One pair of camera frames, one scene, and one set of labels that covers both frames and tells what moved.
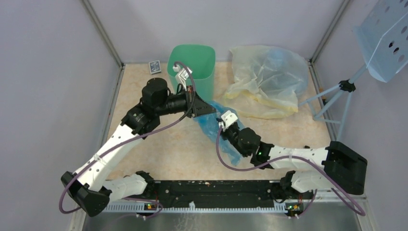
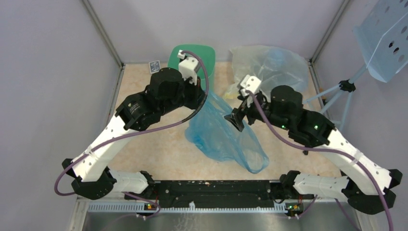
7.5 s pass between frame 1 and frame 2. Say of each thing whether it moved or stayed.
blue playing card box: stayed
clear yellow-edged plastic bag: stayed
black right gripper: moved
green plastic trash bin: stayed
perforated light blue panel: stayed
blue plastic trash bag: moved
